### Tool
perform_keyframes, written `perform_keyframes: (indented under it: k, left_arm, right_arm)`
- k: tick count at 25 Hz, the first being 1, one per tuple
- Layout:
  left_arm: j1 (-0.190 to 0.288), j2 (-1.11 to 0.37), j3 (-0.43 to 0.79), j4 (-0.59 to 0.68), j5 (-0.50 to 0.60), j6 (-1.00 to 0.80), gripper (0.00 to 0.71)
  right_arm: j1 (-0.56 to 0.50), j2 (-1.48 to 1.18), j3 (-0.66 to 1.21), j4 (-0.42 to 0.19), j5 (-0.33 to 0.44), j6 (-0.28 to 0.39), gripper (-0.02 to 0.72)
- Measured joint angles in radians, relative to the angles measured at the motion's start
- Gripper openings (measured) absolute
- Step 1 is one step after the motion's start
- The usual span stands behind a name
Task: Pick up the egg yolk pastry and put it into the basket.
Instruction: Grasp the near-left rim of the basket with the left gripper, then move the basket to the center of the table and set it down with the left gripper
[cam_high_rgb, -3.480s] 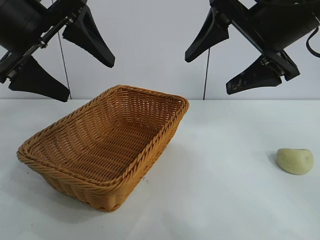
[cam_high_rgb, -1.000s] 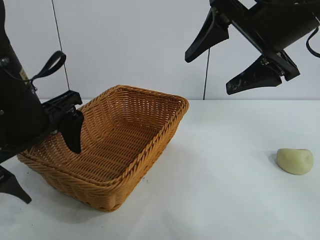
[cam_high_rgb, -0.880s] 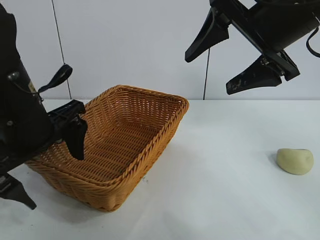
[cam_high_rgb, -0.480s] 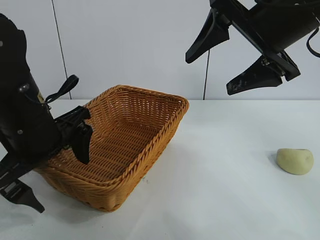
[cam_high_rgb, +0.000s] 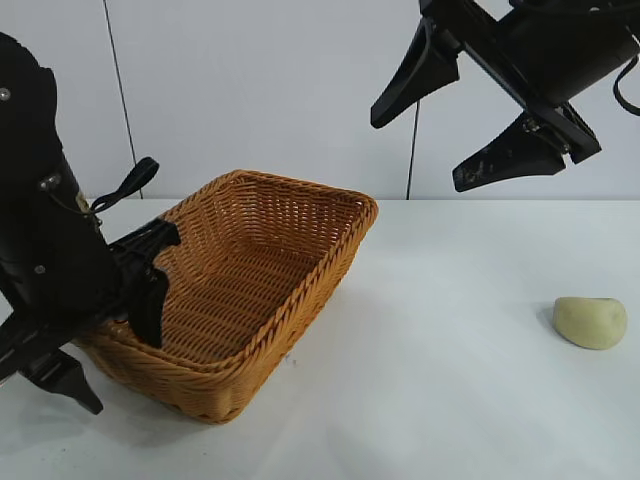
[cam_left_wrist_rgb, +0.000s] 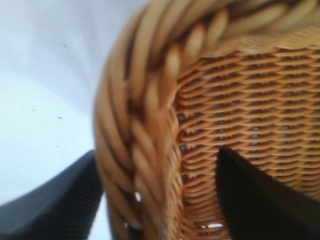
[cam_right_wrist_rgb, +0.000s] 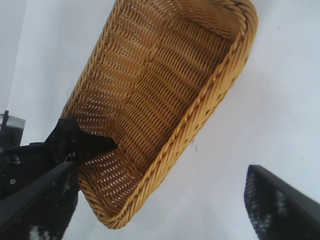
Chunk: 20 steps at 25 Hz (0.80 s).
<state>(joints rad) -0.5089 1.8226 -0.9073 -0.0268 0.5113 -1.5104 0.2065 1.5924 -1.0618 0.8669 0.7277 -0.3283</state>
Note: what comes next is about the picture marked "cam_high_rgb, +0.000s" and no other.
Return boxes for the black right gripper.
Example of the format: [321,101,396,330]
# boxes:
[370,0,640,194]

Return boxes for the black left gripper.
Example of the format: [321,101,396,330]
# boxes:
[0,159,182,416]

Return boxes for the tan woven wicker basket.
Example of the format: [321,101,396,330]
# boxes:
[74,168,380,426]

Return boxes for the pale yellow egg yolk pastry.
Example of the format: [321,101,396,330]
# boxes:
[552,295,629,352]

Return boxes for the black right camera cable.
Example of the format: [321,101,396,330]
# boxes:
[613,55,640,114]

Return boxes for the black velcro strap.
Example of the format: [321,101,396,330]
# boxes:
[91,156,161,215]

